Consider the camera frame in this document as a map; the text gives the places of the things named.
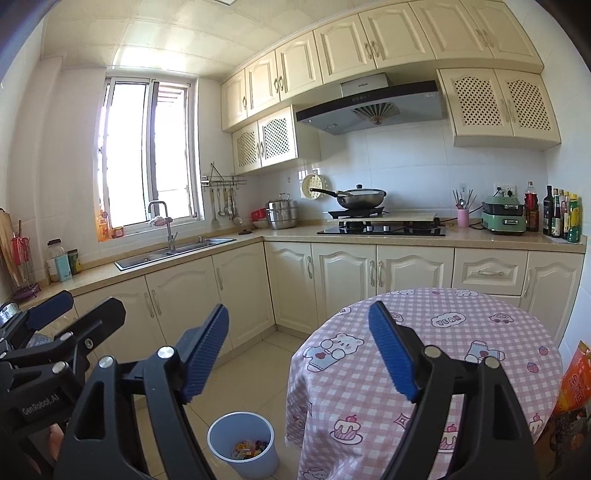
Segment red label bottle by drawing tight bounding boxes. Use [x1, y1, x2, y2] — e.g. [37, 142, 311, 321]
[524, 181, 540, 232]

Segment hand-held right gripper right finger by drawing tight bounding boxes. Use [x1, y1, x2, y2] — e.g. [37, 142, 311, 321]
[368, 301, 541, 480]

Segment black gas stove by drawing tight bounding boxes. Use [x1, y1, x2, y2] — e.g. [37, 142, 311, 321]
[318, 209, 447, 237]

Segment stainless steel sink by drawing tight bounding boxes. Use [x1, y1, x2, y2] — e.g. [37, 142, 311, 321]
[115, 236, 237, 271]

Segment cream wall cabinet row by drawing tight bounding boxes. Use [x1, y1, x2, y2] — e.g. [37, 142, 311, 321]
[221, 0, 546, 132]

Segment cream cabinet drawer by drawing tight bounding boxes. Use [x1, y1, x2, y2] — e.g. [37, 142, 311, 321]
[452, 248, 528, 296]

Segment beige kitchen countertop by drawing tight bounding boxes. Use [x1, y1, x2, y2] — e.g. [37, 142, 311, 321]
[18, 222, 587, 301]

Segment dark glass oil bottle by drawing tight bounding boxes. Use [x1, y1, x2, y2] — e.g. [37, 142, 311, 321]
[542, 185, 555, 237]

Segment round table pink checked tablecloth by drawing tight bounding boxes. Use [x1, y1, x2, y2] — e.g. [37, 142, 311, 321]
[284, 287, 565, 480]

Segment heap of colourful wrappers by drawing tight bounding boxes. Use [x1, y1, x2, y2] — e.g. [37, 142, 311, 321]
[233, 440, 271, 461]

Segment stainless steel steamer pot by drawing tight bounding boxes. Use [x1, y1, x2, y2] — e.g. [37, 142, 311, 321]
[265, 193, 300, 230]

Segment light blue trash bin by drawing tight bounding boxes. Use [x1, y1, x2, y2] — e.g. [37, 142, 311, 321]
[207, 412, 280, 480]

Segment metal utensil rack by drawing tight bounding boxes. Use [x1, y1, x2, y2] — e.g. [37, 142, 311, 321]
[202, 162, 247, 188]

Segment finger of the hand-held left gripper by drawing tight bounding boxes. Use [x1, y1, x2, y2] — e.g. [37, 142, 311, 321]
[0, 291, 75, 352]
[0, 298, 126, 377]

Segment black wok with lid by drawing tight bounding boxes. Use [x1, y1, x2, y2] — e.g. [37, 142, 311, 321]
[309, 184, 387, 209]

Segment wooden chopping board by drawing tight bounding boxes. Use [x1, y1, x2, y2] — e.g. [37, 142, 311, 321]
[0, 209, 21, 287]

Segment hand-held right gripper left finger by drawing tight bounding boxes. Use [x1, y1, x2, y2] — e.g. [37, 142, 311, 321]
[54, 302, 230, 480]

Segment grey range hood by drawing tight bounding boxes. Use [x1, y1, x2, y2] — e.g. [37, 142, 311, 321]
[295, 73, 446, 136]

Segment kitchen window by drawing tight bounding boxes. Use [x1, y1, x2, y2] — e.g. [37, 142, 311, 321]
[97, 76, 204, 241]

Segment orange plastic bag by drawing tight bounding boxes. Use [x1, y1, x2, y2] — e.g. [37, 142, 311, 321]
[551, 340, 591, 416]

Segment cream lattice door cabinet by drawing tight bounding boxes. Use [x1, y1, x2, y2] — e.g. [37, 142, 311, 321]
[231, 105, 321, 175]
[436, 68, 561, 151]

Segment green electric cooker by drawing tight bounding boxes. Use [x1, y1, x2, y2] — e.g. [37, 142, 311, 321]
[481, 195, 528, 236]

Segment person's left hand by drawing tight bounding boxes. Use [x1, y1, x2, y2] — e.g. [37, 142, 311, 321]
[48, 422, 65, 462]

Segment cream base cabinets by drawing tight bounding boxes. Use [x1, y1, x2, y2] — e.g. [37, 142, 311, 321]
[18, 240, 586, 370]

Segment red utensil stand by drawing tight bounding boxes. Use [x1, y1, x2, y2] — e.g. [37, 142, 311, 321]
[11, 220, 40, 296]

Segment yellow round strainer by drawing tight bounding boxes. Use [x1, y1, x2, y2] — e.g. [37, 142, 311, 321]
[301, 174, 326, 200]

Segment green yellow label bottle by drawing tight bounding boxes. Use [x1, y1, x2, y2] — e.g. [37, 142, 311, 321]
[567, 194, 583, 244]

